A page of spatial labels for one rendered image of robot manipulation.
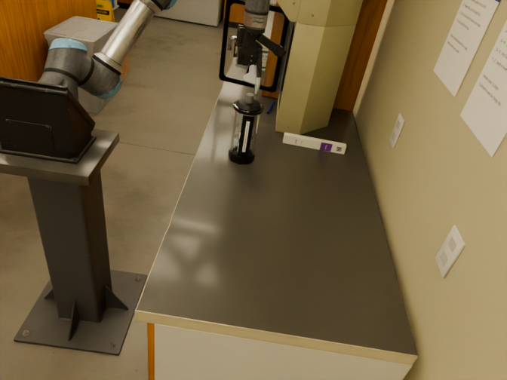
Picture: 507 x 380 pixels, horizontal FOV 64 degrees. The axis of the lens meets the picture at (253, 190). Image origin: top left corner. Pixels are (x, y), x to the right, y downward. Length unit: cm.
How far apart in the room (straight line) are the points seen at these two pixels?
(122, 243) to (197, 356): 150
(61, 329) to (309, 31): 173
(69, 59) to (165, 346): 99
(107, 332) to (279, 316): 123
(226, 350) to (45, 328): 127
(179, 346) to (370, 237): 69
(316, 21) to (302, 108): 36
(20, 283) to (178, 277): 145
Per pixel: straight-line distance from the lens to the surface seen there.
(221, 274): 113
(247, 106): 146
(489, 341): 95
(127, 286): 231
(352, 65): 213
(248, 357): 113
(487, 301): 96
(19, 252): 262
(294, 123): 182
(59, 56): 158
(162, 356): 119
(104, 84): 165
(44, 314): 228
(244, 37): 138
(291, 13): 167
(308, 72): 173
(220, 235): 124
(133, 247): 253
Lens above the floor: 179
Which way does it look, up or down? 36 degrees down
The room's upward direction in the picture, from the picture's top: 10 degrees clockwise
